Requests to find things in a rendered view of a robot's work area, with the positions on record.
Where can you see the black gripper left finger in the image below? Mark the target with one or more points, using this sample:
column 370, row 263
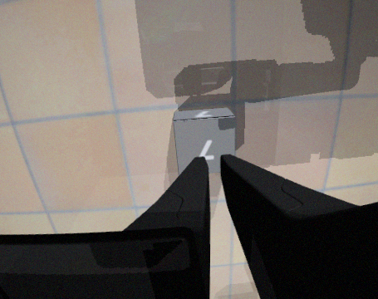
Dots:
column 164, row 254

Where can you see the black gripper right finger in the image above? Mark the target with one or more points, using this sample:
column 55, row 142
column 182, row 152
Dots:
column 299, row 243

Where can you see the grey block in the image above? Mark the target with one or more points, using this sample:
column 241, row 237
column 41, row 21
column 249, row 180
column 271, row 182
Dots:
column 207, row 133

